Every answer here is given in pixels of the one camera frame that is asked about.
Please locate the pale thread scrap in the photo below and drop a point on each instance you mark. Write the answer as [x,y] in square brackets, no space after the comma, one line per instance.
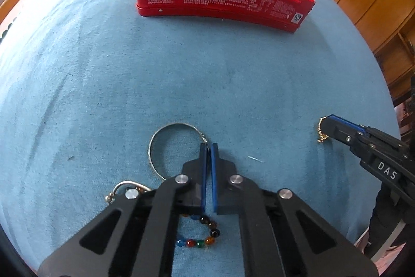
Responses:
[254,159]

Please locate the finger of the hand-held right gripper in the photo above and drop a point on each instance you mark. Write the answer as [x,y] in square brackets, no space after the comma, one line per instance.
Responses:
[348,123]
[340,132]

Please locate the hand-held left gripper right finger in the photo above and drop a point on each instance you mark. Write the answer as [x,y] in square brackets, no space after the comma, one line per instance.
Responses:
[214,179]

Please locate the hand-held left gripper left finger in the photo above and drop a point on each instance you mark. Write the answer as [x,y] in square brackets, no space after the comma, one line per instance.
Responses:
[203,179]

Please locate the open silver cuff bangle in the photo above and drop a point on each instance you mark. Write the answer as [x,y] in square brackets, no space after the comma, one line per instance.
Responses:
[124,183]

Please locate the blue tablecloth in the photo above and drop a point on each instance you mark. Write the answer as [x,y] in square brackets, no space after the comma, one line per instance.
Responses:
[97,69]

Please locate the wooden open shelf unit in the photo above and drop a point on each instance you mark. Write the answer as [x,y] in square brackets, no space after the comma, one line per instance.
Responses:
[398,62]

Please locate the person's right forearm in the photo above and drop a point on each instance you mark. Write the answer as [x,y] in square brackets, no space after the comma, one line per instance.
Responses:
[385,221]

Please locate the gold pendant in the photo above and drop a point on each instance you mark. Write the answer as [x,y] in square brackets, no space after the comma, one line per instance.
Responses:
[321,136]

